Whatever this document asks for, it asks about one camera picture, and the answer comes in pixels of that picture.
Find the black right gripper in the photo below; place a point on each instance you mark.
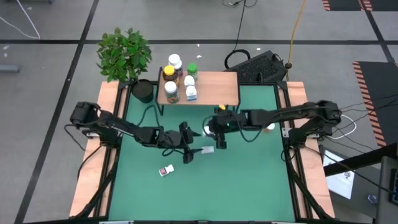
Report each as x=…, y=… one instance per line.
x=233, y=122

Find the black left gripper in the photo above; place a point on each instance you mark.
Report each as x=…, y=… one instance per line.
x=169, y=139

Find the white bottle purple label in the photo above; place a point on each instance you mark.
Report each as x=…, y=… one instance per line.
x=208, y=150

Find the small white bottle red label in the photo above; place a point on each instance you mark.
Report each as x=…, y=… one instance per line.
x=169, y=169

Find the orange pill vial white cap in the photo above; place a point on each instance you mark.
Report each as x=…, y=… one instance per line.
x=271, y=126

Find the green label bottle white lid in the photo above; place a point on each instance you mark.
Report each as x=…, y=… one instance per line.
x=170, y=87

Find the clear bottle green lid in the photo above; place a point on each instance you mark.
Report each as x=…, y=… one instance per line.
x=192, y=68

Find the brown bottle yellow lid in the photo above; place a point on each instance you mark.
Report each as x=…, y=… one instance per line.
x=169, y=70

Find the maroon label bottle white lid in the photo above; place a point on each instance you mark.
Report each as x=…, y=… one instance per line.
x=174, y=59

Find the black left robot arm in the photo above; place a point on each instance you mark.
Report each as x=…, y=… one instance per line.
x=124, y=129

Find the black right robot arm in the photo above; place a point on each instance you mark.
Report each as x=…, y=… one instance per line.
x=280, y=113

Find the wooden shelf black metal legs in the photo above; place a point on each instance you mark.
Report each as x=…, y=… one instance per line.
x=217, y=90

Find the small yellow tag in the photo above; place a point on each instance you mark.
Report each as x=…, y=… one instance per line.
x=221, y=107

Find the green table mat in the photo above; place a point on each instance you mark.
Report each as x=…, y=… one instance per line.
x=217, y=193

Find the black perforated metal box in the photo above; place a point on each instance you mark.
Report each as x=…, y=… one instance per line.
x=258, y=67

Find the wooden side board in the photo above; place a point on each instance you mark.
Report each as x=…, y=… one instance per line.
x=90, y=174
x=314, y=174

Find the potted green plant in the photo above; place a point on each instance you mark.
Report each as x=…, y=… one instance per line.
x=124, y=56

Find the white printed sheet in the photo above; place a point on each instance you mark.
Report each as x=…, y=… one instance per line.
x=339, y=183

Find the black beam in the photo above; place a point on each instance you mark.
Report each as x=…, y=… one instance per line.
x=360, y=160

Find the small round grey object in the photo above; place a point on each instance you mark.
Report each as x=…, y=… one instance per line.
x=372, y=198

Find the black mat orange striped edge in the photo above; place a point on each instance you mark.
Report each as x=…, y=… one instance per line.
x=384, y=3
x=345, y=3
x=382, y=84

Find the grey cabinet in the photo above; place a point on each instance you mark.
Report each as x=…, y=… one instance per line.
x=385, y=186

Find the grey flat object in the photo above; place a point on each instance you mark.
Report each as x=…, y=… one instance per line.
x=9, y=68

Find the black aluminium table frame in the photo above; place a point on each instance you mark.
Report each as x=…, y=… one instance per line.
x=282, y=84

